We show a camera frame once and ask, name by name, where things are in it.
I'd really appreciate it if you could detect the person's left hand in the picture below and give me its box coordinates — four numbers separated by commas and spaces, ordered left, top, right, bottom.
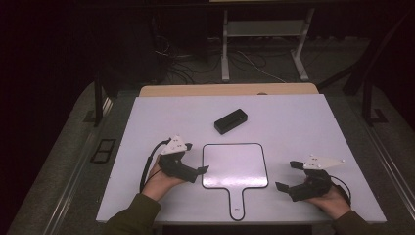
141, 155, 184, 203

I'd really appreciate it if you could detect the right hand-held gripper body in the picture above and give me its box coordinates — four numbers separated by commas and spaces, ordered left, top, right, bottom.
287, 154, 346, 203

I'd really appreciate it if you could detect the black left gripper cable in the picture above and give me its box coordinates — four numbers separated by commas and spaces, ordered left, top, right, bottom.
139, 138, 172, 194

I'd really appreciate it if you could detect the black whiteboard eraser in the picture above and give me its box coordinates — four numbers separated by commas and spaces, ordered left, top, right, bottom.
213, 108, 249, 136

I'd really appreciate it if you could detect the person's right hand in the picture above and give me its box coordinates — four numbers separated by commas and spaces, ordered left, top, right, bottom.
303, 184, 352, 221

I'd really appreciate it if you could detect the white paddle-shaped whiteboard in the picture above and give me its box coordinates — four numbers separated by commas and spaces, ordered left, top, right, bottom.
201, 142, 270, 222

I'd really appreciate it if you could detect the tangle of black floor cables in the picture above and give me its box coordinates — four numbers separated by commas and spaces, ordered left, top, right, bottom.
151, 30, 267, 85

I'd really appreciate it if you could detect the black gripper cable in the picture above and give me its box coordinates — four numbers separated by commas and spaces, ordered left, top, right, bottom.
329, 174, 352, 207
139, 138, 172, 194

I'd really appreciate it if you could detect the wooden table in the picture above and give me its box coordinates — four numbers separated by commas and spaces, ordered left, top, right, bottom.
139, 82, 320, 98

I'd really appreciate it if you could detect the white metal stand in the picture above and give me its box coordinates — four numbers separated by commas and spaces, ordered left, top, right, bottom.
220, 8, 316, 83

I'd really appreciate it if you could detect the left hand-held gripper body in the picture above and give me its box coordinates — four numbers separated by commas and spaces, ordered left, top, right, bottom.
157, 134, 201, 184

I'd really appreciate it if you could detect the black metal stand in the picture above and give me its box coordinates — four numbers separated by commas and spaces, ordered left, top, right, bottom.
342, 9, 390, 127
92, 70, 114, 128

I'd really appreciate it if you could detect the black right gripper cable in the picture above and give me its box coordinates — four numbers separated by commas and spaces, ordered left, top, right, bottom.
329, 174, 352, 207

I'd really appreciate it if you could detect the white floor cable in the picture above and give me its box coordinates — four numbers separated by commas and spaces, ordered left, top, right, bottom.
236, 50, 288, 84

